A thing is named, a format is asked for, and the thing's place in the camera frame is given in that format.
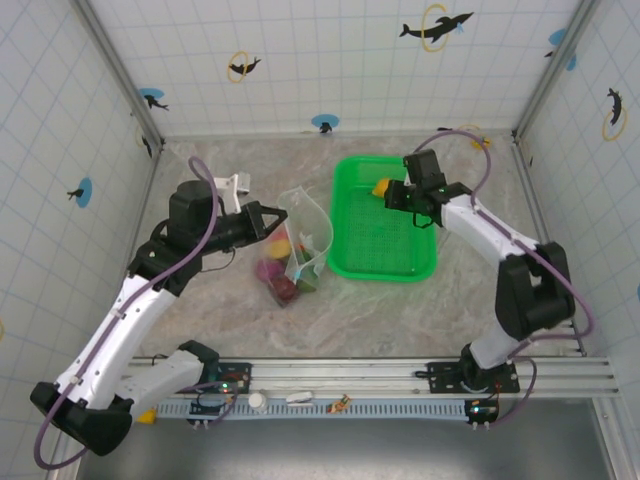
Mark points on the yellow toy lemon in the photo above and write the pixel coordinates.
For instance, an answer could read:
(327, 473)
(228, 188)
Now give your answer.
(380, 188)

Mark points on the small yellow-orange toy fruit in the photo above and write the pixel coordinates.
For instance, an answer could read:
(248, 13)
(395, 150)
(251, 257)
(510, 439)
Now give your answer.
(280, 246)

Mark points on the clear zip-top bag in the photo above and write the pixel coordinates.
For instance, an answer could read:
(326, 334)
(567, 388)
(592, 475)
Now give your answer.
(310, 215)

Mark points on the purple toy cabbage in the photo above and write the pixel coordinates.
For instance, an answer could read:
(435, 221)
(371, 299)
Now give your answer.
(267, 270)

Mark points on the green toy lime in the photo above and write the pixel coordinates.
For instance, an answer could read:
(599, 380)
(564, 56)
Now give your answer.
(307, 286)

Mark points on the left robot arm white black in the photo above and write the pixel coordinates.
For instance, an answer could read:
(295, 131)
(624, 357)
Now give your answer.
(120, 330)

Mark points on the green plastic basket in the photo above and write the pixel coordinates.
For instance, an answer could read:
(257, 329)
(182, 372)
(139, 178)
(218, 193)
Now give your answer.
(380, 240)

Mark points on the white clip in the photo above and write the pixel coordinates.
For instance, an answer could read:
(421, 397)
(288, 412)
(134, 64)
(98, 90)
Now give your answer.
(299, 397)

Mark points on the white round cap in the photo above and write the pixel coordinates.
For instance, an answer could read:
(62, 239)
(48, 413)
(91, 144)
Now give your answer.
(258, 401)

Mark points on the small orange toy figure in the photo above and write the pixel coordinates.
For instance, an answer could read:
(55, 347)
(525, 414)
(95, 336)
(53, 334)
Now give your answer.
(339, 404)

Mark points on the left controller board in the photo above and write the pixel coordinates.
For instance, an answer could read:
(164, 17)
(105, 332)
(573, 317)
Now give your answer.
(205, 409)

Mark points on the controller board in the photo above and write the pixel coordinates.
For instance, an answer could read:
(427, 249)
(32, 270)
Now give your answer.
(482, 411)
(205, 409)

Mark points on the yellow block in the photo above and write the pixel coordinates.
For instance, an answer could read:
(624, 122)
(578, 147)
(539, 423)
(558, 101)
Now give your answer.
(147, 417)

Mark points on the right controller board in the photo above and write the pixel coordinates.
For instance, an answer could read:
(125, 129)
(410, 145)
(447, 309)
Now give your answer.
(482, 411)

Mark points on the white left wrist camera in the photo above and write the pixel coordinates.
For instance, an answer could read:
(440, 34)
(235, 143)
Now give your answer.
(232, 192)

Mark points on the aluminium side rail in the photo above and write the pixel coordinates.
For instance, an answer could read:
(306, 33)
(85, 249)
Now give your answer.
(537, 205)

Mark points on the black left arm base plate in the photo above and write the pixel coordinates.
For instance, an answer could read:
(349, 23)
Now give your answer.
(240, 375)

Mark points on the aluminium frame post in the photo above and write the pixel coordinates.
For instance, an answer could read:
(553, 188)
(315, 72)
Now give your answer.
(555, 70)
(120, 75)

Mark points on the aluminium mounting rail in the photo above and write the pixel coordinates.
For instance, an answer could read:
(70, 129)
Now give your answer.
(340, 372)

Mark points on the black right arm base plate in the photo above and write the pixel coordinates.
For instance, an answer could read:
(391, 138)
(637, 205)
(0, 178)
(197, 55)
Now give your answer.
(442, 377)

